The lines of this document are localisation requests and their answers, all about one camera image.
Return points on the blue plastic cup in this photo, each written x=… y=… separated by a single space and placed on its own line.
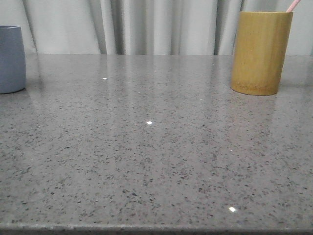
x=12 y=60

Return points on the pink chopstick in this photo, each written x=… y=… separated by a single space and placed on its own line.
x=292 y=6

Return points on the bamboo cylindrical cup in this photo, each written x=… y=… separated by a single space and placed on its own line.
x=260 y=49

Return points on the white pleated curtain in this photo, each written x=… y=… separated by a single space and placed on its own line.
x=160 y=27

